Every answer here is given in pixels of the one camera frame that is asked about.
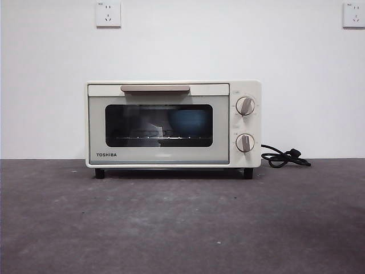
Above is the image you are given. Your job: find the metal wire oven rack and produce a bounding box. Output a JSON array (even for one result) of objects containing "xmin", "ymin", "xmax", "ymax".
[{"xmin": 113, "ymin": 135, "xmax": 201, "ymax": 142}]

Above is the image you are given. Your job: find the white wall socket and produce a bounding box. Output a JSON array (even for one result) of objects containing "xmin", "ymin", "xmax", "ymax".
[
  {"xmin": 95, "ymin": 1, "xmax": 121, "ymax": 29},
  {"xmin": 342, "ymin": 2, "xmax": 365, "ymax": 29}
]

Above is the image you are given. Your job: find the blue ribbed bowl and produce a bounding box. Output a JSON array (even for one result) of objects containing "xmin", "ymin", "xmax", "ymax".
[{"xmin": 167, "ymin": 110, "xmax": 207, "ymax": 136}]

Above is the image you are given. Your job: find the cream white toaster oven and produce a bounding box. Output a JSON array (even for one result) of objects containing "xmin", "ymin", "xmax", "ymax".
[{"xmin": 84, "ymin": 79, "xmax": 262, "ymax": 180}]

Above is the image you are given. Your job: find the black oven power cable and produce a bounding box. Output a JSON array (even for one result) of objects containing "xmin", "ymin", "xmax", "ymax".
[{"xmin": 261, "ymin": 144, "xmax": 312, "ymax": 168}]

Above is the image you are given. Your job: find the beige round oven knob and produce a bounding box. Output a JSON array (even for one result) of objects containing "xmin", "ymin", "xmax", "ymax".
[
  {"xmin": 236, "ymin": 96, "xmax": 256, "ymax": 116},
  {"xmin": 235, "ymin": 133, "xmax": 256, "ymax": 153}
]

